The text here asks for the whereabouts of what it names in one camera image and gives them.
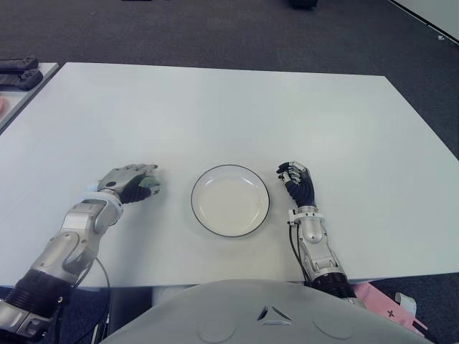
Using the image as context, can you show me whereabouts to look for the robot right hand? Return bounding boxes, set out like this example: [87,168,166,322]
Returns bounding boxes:
[275,161,316,208]

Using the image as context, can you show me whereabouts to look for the grey robot torso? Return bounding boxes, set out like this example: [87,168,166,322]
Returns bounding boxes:
[100,279,437,344]

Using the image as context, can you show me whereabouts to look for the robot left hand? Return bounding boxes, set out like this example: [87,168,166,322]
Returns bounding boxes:
[95,163,161,205]

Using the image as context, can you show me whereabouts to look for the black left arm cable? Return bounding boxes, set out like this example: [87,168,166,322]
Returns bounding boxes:
[73,257,110,344]

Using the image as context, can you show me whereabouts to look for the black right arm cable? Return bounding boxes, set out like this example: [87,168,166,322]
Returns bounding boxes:
[289,224,313,287]

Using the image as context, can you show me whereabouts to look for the white side table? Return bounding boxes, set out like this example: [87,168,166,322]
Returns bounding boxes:
[0,62,60,135]

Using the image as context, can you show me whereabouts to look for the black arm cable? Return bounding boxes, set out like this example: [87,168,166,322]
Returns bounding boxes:
[73,257,110,344]
[289,224,313,287]

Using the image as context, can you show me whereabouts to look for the black game controller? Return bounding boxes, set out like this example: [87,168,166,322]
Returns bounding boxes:
[0,55,39,71]
[0,70,44,91]

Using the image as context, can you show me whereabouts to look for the green white toothpaste tube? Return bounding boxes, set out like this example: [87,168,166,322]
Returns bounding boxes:
[87,174,161,194]

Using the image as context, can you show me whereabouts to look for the pink cardboard box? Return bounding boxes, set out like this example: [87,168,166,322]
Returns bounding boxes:
[353,282,430,338]

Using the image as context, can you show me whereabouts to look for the white paper tag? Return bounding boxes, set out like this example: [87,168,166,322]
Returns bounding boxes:
[395,292,419,313]

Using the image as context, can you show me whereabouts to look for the white board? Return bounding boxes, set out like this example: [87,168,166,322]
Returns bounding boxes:
[389,0,459,41]

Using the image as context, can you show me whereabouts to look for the white plate black rim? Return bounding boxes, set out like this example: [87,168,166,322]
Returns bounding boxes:
[190,164,270,238]

